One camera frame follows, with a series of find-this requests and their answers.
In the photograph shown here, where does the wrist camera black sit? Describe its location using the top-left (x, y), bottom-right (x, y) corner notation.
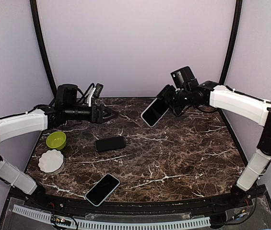
top-left (170, 66), bottom-right (198, 90)
top-left (85, 83), bottom-right (104, 107)

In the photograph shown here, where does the white silicone phone case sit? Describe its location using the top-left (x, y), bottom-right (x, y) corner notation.
top-left (141, 97), bottom-right (171, 128)

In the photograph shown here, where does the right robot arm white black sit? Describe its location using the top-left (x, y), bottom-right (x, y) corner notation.
top-left (157, 80), bottom-right (271, 208)

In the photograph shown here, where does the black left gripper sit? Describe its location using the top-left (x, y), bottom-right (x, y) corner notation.
top-left (64, 103), bottom-right (118, 124)

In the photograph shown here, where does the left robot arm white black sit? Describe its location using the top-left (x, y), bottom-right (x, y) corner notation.
top-left (0, 83), bottom-right (118, 209)

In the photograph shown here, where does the black frame post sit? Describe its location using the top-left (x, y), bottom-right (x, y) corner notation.
top-left (29, 0), bottom-right (57, 105)
top-left (219, 0), bottom-right (243, 85)

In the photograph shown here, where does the black right frame post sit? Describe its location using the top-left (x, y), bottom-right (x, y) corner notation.
top-left (219, 0), bottom-right (243, 85)

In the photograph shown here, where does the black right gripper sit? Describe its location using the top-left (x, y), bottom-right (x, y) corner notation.
top-left (157, 84), bottom-right (191, 115)

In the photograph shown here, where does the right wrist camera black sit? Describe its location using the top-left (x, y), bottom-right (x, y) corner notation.
top-left (170, 66), bottom-right (198, 90)

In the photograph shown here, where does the black table edge rail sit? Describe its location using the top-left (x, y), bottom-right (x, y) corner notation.
top-left (5, 184), bottom-right (270, 219)

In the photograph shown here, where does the green bowl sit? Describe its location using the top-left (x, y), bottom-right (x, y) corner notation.
top-left (46, 131), bottom-right (67, 150)

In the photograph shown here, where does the white slotted cable duct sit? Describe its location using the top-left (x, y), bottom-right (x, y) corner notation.
top-left (12, 205), bottom-right (211, 230)

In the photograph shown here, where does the black left frame post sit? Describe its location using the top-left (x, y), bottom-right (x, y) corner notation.
top-left (29, 0), bottom-right (57, 105)

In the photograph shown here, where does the white fluted bowl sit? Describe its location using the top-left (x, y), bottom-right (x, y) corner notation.
top-left (38, 149), bottom-right (65, 175)

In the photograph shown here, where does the small circuit board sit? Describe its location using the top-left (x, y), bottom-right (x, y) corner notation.
top-left (50, 215), bottom-right (71, 227)

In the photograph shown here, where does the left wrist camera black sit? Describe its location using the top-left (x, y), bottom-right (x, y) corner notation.
top-left (85, 83), bottom-right (104, 107)

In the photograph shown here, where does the smartphone in light blue case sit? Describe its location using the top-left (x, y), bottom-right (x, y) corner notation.
top-left (85, 174), bottom-right (120, 207)

